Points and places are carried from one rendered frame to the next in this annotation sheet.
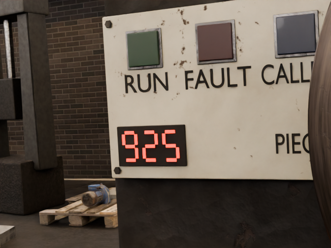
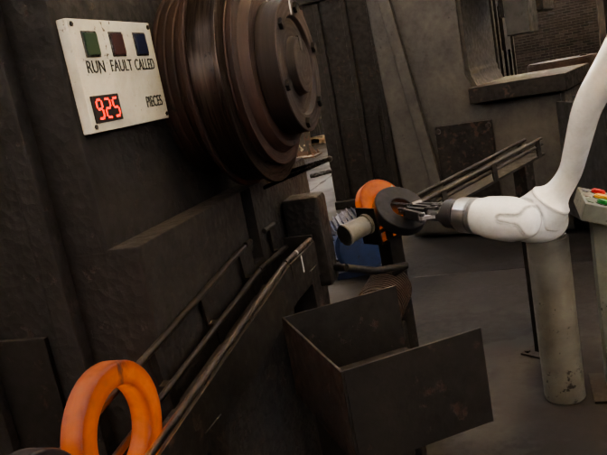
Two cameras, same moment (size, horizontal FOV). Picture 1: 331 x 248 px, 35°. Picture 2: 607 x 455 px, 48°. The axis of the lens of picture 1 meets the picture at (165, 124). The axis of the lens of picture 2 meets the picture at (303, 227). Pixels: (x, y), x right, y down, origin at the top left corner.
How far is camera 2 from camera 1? 125 cm
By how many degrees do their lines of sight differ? 94
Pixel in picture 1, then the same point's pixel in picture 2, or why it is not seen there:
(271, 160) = (146, 111)
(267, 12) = (129, 31)
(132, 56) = (89, 48)
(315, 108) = (219, 66)
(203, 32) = (114, 37)
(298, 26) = (142, 40)
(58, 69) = not seen: outside the picture
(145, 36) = (92, 35)
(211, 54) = (119, 51)
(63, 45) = not seen: outside the picture
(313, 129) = (220, 74)
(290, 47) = (142, 51)
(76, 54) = not seen: outside the picture
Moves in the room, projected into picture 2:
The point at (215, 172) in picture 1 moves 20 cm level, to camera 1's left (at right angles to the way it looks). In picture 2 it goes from (132, 121) to (115, 125)
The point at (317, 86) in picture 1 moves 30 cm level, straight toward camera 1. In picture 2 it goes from (218, 58) to (380, 25)
